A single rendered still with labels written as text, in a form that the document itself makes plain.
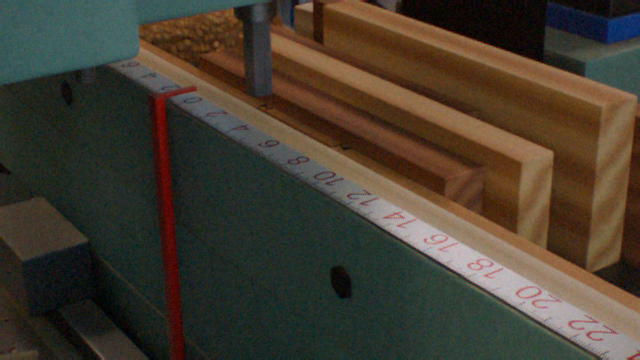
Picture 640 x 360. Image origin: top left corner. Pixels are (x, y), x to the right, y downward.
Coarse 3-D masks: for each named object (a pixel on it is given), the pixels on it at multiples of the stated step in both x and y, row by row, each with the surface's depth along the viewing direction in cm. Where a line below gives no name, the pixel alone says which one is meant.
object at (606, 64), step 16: (400, 0) 58; (560, 32) 52; (544, 48) 50; (560, 48) 49; (576, 48) 49; (592, 48) 49; (608, 48) 49; (624, 48) 49; (560, 64) 49; (576, 64) 48; (592, 64) 48; (608, 64) 49; (624, 64) 49; (592, 80) 48; (608, 80) 49; (624, 80) 50
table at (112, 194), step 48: (0, 96) 65; (0, 144) 67; (48, 144) 59; (48, 192) 61; (96, 192) 55; (96, 240) 56; (144, 240) 51; (192, 240) 46; (144, 288) 52; (192, 288) 47; (240, 288) 43; (624, 288) 41; (192, 336) 49; (240, 336) 44; (288, 336) 41
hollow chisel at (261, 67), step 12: (252, 24) 45; (264, 24) 46; (252, 36) 46; (264, 36) 46; (252, 48) 46; (264, 48) 46; (252, 60) 46; (264, 60) 46; (252, 72) 46; (264, 72) 46; (252, 84) 47; (264, 84) 47; (252, 96) 47
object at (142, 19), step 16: (144, 0) 39; (160, 0) 39; (176, 0) 39; (192, 0) 40; (208, 0) 40; (224, 0) 41; (240, 0) 41; (256, 0) 42; (272, 0) 42; (144, 16) 39; (160, 16) 39; (176, 16) 40; (240, 16) 45; (256, 16) 45; (272, 16) 45
